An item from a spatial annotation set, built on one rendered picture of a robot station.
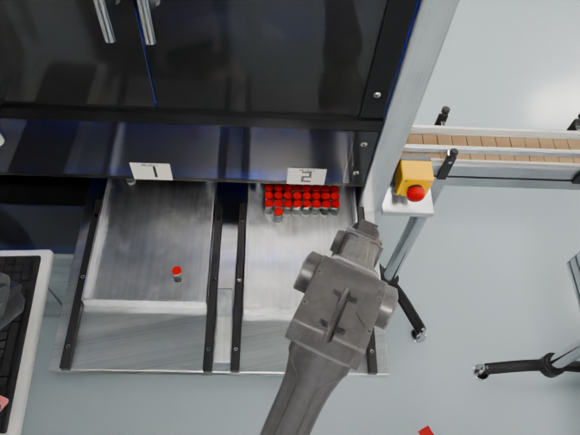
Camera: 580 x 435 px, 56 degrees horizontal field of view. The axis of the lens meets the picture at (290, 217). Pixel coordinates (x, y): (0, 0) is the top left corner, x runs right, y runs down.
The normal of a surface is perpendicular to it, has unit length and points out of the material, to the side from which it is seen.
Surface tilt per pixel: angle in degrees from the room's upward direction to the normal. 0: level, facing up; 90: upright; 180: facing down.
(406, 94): 90
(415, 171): 0
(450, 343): 0
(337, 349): 46
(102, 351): 0
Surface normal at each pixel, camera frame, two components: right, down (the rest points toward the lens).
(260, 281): 0.06, -0.51
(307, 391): -0.22, 0.22
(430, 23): 0.00, 0.86
